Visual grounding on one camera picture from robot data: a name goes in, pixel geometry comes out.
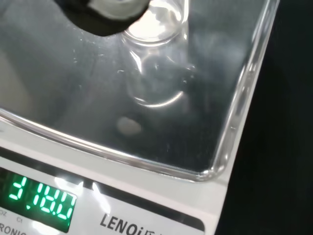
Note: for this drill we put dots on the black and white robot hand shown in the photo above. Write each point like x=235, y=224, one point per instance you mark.
x=102, y=17

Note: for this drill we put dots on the white electronic balance, steel pan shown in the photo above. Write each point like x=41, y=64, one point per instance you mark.
x=73, y=98

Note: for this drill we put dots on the black bench cloth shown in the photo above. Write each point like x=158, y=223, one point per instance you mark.
x=281, y=147

